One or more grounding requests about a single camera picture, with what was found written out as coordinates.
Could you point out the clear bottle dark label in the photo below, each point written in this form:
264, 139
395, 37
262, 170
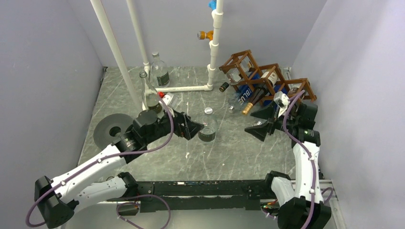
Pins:
209, 120

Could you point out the blue labelled clear bottle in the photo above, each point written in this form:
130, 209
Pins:
238, 101

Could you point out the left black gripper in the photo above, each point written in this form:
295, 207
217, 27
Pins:
190, 127

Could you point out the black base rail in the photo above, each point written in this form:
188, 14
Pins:
200, 195

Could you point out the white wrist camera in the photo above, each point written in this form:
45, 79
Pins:
281, 99
169, 99

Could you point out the slanted white pvc pipe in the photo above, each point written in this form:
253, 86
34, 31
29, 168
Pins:
113, 44

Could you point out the blue valve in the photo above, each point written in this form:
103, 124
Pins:
212, 4

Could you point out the brown wooden wine rack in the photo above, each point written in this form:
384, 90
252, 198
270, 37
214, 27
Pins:
242, 69

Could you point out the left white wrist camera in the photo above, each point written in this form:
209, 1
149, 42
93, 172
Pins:
169, 99

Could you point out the dark bottle gold cap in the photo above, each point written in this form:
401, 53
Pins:
261, 90

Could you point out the clear bottle red green label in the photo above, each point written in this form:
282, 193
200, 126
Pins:
159, 74

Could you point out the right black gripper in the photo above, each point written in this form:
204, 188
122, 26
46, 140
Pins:
267, 112

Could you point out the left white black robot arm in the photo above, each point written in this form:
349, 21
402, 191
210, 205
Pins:
59, 198

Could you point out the lower blue clear bottle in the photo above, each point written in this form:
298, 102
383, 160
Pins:
259, 121

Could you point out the orange valve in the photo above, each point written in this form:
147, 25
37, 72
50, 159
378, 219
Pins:
202, 35

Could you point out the dark bottle silver cap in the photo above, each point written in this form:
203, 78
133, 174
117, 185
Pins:
292, 92

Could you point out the standing clear empty bottle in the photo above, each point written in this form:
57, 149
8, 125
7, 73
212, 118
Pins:
149, 94

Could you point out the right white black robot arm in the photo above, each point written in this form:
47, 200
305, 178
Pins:
300, 205

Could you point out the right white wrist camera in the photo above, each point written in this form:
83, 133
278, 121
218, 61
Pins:
281, 99

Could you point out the white pvc pipe frame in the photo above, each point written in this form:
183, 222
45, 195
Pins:
217, 16

